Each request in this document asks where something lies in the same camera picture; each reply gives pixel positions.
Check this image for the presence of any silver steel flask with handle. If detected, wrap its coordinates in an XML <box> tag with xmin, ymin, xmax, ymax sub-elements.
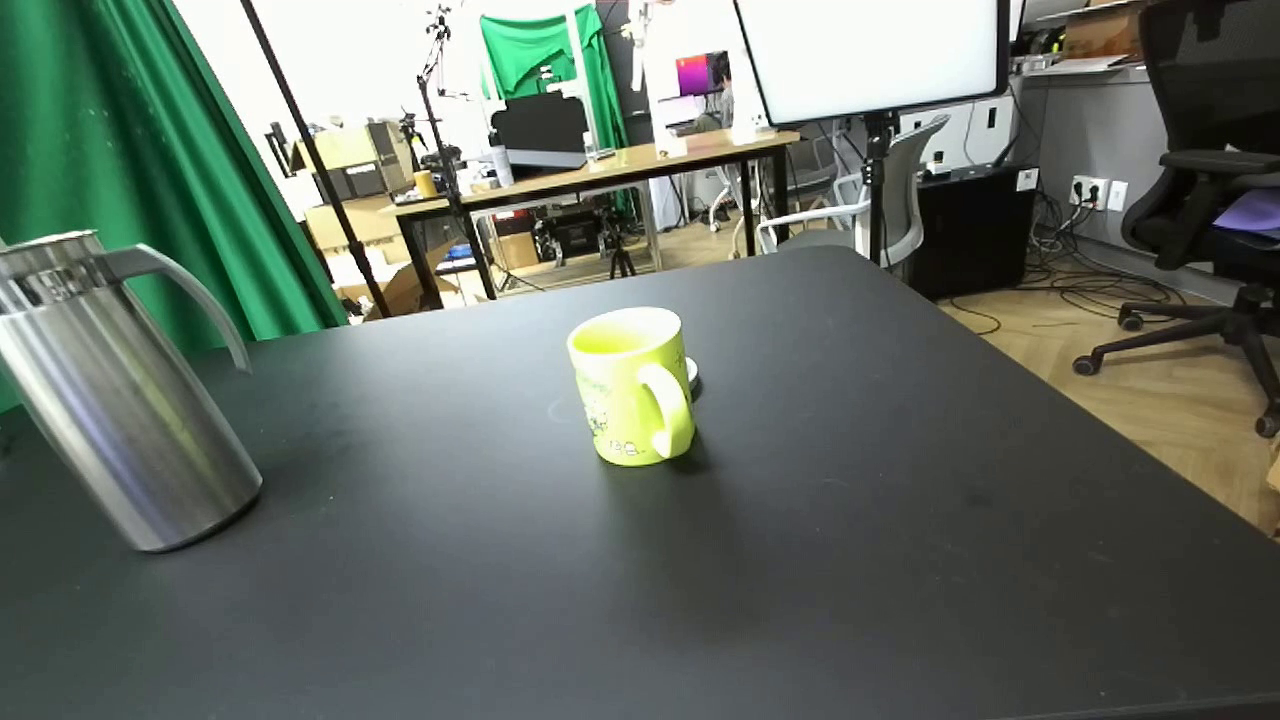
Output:
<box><xmin>0</xmin><ymin>228</ymin><xmax>269</xmax><ymax>555</ymax></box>

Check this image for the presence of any yellow-green ceramic mug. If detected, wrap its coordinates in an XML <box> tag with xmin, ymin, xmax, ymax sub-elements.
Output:
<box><xmin>563</xmin><ymin>304</ymin><xmax>701</xmax><ymax>471</ymax></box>

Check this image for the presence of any wooden desk with black legs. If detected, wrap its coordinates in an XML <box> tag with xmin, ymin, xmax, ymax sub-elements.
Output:
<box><xmin>393</xmin><ymin>125</ymin><xmax>805</xmax><ymax>311</ymax></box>

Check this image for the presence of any black case on desk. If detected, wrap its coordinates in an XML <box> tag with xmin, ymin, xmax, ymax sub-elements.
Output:
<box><xmin>486</xmin><ymin>88</ymin><xmax>591</xmax><ymax>170</ymax></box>

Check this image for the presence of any black tripod stand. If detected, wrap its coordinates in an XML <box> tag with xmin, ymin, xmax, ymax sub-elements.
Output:
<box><xmin>411</xmin><ymin>0</ymin><xmax>500</xmax><ymax>304</ymax></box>

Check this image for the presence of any monitor with pink picture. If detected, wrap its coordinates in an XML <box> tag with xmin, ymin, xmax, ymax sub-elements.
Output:
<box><xmin>674</xmin><ymin>47</ymin><xmax>735</xmax><ymax>103</ymax></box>

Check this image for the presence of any grey white office chair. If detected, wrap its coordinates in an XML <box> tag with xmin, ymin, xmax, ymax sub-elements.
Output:
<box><xmin>757</xmin><ymin>117</ymin><xmax>952</xmax><ymax>270</ymax></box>

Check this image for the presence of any green cloth backdrop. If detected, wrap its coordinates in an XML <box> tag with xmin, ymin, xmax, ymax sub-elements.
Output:
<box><xmin>478</xmin><ymin>3</ymin><xmax>632</xmax><ymax>150</ymax></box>

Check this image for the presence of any black box cabinet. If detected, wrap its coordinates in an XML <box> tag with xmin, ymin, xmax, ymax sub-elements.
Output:
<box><xmin>905</xmin><ymin>160</ymin><xmax>1043</xmax><ymax>304</ymax></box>

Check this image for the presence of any thin black slanted pole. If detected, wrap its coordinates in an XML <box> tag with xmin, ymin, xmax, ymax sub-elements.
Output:
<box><xmin>238</xmin><ymin>0</ymin><xmax>393</xmax><ymax>319</ymax></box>

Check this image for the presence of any large green curtain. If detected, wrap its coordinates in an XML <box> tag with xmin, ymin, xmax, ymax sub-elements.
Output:
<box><xmin>0</xmin><ymin>0</ymin><xmax>353</xmax><ymax>415</ymax></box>

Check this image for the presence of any black office chair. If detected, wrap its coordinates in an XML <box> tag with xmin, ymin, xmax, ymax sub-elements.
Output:
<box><xmin>1072</xmin><ymin>0</ymin><xmax>1280</xmax><ymax>443</ymax></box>

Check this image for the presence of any purple cushion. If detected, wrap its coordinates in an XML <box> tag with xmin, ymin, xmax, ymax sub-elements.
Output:
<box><xmin>1211</xmin><ymin>182</ymin><xmax>1280</xmax><ymax>242</ymax></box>

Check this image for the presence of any white screen with black frame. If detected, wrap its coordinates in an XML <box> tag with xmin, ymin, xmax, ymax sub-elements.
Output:
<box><xmin>727</xmin><ymin>0</ymin><xmax>1012</xmax><ymax>131</ymax></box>

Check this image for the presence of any white wall socket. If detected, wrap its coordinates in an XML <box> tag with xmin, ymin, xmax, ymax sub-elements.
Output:
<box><xmin>1069</xmin><ymin>170</ymin><xmax>1134</xmax><ymax>217</ymax></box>

